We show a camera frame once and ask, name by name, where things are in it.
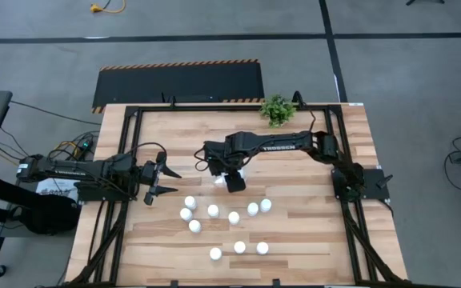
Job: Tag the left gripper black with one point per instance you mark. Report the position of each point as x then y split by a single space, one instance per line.
150 174

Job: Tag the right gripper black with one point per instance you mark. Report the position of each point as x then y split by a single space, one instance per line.
224 154

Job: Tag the white pill bottle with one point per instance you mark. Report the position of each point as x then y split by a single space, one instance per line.
190 202
194 226
265 205
215 253
233 217
239 247
186 214
241 173
219 180
262 248
213 210
253 209

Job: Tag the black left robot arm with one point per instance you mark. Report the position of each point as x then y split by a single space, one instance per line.
74 166

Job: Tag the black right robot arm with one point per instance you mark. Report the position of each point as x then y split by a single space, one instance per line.
278 146

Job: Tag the clear plastic basket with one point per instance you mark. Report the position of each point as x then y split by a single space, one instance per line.
217 185

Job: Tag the green potted plant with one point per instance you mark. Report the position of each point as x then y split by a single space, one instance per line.
277 111

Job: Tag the black hazard-striped floor mat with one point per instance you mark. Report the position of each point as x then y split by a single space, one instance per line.
174 84

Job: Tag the white printed paper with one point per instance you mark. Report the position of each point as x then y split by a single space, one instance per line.
54 189

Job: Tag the black bag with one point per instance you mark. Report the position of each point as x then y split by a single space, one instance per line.
50 216

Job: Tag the black desk crossbar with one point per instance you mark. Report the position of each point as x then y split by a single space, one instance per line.
14 190

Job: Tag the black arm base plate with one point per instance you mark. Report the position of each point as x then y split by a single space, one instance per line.
374 193
94 195

